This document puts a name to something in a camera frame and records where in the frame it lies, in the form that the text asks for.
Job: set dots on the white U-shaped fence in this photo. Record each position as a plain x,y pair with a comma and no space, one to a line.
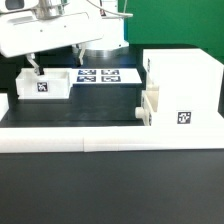
203,135

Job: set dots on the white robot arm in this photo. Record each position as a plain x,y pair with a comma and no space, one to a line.
112,20

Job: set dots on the white front drawer box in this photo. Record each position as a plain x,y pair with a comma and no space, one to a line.
149,104

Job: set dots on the white marker tag sheet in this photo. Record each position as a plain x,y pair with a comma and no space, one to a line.
105,76

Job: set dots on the white drawer cabinet housing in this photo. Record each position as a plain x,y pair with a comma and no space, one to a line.
189,82

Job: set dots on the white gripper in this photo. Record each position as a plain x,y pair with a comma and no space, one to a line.
22,33

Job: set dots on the white drawer box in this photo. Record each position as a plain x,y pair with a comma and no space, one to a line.
149,104
53,84

